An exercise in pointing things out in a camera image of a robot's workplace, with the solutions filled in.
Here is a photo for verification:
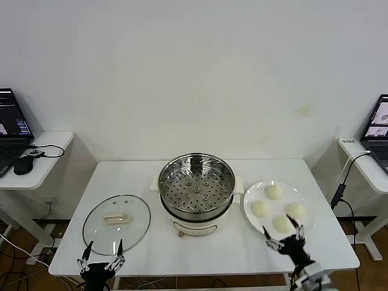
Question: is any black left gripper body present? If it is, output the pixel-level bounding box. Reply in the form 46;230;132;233
79;262;118;291

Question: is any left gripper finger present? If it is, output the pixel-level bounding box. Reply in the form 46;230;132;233
104;238;127;270
76;241;93;272

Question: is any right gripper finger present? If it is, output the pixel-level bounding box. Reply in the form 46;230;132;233
262;226;284;251
286;213;306;242

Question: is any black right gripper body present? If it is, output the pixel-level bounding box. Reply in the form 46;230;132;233
278;235;309;266

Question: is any white steamed baozi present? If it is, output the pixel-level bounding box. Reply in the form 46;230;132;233
285;202;307;219
251;199;270;218
272;214;294;234
264;184;284;201

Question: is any glass pot lid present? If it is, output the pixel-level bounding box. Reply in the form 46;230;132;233
82;194;152;256

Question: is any stainless steel steamer basket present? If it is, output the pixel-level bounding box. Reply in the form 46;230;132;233
158;153;236;219

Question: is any white round plate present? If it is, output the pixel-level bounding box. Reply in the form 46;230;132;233
243;181;315;243

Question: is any white floor power strip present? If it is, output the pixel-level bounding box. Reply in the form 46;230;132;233
25;251;52;266

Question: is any cream electric cooker pot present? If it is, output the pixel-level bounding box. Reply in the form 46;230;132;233
149;174;245;239

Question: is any white side table with mouse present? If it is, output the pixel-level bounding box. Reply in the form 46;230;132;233
0;130;75;252

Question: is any black computer mouse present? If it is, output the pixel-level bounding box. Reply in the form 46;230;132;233
13;155;35;176

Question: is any grey laptop bright screen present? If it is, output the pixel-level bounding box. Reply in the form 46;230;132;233
360;93;388;175

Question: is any black laptop dark screen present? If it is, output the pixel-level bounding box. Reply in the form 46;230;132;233
0;87;35;179

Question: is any white main table frame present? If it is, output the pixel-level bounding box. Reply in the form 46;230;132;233
74;274;334;291

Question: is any white cable bundle under table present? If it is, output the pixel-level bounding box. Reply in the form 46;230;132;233
133;279;163;291

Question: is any black cable with adapter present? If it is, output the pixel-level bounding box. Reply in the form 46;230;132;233
330;151;372;246

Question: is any white laptop cable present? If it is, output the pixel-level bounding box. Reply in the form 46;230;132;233
339;150;370;184

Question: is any black looped hub cable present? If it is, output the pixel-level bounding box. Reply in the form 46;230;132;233
25;142;65;159

